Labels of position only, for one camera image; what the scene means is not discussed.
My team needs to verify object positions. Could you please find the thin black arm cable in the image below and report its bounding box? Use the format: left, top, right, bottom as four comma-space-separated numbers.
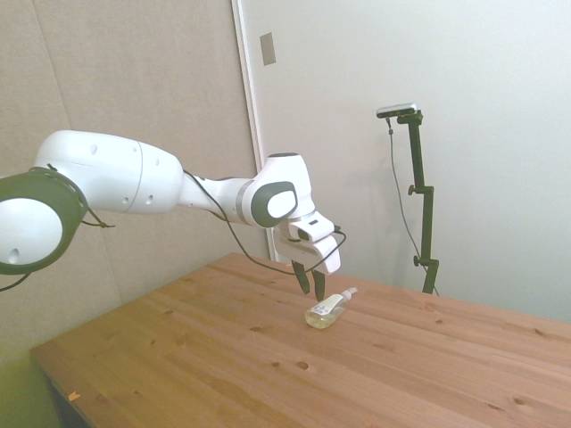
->
0, 163, 349, 293

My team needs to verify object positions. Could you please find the grey wall plate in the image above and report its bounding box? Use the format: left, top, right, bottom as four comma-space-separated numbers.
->
259, 31, 277, 68

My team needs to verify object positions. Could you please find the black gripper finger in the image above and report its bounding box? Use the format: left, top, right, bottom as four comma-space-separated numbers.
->
311, 267, 328, 301
293, 259, 311, 295

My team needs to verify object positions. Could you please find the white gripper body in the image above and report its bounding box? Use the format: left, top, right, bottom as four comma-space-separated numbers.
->
275, 226, 343, 275

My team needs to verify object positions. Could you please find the exterior stereo camera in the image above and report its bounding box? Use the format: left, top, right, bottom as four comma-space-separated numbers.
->
376, 103, 421, 119

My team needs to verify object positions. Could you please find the white vertical wall trim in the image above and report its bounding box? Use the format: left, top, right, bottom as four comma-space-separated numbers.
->
230, 0, 278, 262

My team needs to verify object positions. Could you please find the clear sanitizer pump bottle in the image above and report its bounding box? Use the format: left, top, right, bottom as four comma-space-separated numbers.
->
303, 286, 360, 331

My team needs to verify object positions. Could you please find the black camera stand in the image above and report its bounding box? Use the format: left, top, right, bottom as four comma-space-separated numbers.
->
395, 111, 441, 296

